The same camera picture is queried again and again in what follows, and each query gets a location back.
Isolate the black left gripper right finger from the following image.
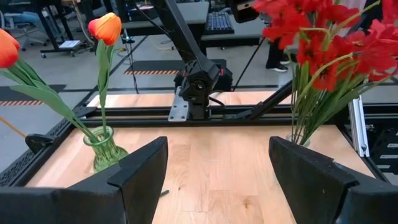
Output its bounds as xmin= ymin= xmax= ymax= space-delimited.
xmin=268 ymin=136 xmax=398 ymax=224

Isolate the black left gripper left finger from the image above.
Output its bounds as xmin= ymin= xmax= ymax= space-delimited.
xmin=0 ymin=136 xmax=169 ymax=224

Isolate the red flower bunch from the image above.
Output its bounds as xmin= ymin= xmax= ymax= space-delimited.
xmin=253 ymin=0 xmax=398 ymax=147

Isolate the green glass vase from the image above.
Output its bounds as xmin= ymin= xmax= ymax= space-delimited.
xmin=83 ymin=126 xmax=129 ymax=174

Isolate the clear glass vase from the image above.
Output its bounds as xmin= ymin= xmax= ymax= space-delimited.
xmin=285 ymin=133 xmax=312 ymax=149

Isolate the silver aluminium extrusion bar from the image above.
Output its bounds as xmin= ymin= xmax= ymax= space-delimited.
xmin=348 ymin=95 xmax=371 ymax=158

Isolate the black plastic clamp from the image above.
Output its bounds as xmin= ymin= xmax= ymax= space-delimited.
xmin=24 ymin=133 xmax=55 ymax=155

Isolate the black hazard-striped floor mat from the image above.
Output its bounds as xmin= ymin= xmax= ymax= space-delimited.
xmin=124 ymin=60 xmax=185 ymax=76
xmin=0 ymin=84 xmax=68 ymax=107

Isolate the grey desk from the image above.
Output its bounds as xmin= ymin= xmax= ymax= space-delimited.
xmin=123 ymin=1 xmax=265 ymax=41

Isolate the black backlit keyboard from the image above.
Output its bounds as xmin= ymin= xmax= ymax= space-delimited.
xmin=205 ymin=11 xmax=236 ymax=35

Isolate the black aluminium table frame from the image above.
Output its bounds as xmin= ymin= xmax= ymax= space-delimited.
xmin=0 ymin=79 xmax=398 ymax=187

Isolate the yellow extension cord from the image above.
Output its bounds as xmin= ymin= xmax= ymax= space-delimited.
xmin=0 ymin=116 xmax=28 ymax=139

